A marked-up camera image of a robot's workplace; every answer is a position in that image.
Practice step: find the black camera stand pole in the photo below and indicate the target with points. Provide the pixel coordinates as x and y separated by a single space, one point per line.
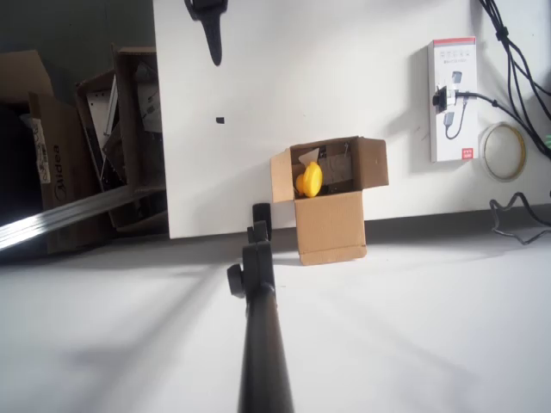
262 344

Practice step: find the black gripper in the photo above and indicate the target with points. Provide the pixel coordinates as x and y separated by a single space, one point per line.
213 43

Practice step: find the white paper label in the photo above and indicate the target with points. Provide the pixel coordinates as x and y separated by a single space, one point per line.
39 146

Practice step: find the gray metal plate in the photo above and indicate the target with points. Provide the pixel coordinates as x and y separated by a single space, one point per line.
150 112

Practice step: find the gray block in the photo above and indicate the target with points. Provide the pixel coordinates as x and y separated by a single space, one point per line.
336 170

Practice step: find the brown Midea cardboard box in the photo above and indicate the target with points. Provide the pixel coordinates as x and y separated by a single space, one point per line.
69 180

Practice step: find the aluminium extrusion bar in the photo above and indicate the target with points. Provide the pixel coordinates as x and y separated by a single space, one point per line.
64 215

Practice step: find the small black webcam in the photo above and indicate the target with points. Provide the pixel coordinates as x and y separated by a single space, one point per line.
440 100

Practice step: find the plain brown cardboard box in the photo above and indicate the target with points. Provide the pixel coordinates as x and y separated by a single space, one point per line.
21 77

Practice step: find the open cardboard box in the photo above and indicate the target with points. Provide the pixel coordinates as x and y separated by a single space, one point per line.
331 223

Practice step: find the white webcam package box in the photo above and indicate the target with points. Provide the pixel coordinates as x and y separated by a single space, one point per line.
465 129

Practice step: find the green terminal connector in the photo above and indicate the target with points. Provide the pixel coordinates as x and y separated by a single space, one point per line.
548 141

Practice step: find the perforated metal panel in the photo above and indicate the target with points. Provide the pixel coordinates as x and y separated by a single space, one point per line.
97 103

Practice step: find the white paper piece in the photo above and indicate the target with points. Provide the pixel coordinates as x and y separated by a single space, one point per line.
307 157

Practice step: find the yellow rubber duck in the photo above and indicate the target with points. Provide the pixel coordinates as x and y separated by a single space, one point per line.
311 180

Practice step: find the clear tape roll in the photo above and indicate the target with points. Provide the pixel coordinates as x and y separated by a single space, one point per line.
521 159

